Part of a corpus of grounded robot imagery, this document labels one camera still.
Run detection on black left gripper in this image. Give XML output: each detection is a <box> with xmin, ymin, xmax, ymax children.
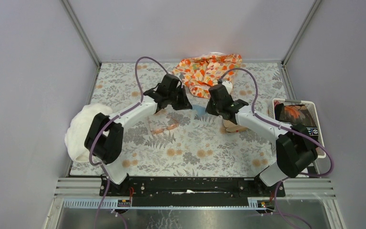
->
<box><xmin>167</xmin><ymin>86</ymin><xmax>192</xmax><ymax>111</ymax></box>

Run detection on light blue cleaning cloth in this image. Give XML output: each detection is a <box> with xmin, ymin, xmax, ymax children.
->
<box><xmin>192</xmin><ymin>104</ymin><xmax>206</xmax><ymax>117</ymax></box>

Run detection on clear pink sunglasses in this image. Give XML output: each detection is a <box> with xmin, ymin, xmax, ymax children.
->
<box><xmin>147</xmin><ymin>114</ymin><xmax>180</xmax><ymax>135</ymax></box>

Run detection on plaid glasses case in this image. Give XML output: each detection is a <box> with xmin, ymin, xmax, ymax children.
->
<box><xmin>220</xmin><ymin>119</ymin><xmax>248</xmax><ymax>134</ymax></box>

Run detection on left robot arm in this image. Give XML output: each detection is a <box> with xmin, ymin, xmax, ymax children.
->
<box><xmin>84</xmin><ymin>73</ymin><xmax>192</xmax><ymax>196</ymax></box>

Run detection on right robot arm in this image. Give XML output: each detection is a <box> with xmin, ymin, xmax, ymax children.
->
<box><xmin>206</xmin><ymin>84</ymin><xmax>318</xmax><ymax>197</ymax></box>

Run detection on orange floral fabric pouch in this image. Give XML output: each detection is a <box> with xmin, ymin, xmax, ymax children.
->
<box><xmin>172</xmin><ymin>52</ymin><xmax>242</xmax><ymax>99</ymax></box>

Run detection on dark clothing in basket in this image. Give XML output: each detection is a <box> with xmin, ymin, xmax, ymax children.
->
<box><xmin>274</xmin><ymin>100</ymin><xmax>319</xmax><ymax>141</ymax></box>

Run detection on white perforated plastic basket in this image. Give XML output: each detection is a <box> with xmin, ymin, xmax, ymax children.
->
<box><xmin>268</xmin><ymin>98</ymin><xmax>326</xmax><ymax>159</ymax></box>

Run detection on white towel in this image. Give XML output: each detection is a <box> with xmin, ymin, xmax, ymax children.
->
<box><xmin>64</xmin><ymin>103</ymin><xmax>113</xmax><ymax>163</ymax></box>

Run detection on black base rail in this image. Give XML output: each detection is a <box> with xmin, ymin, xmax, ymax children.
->
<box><xmin>99</xmin><ymin>176</ymin><xmax>285</xmax><ymax>207</ymax></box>

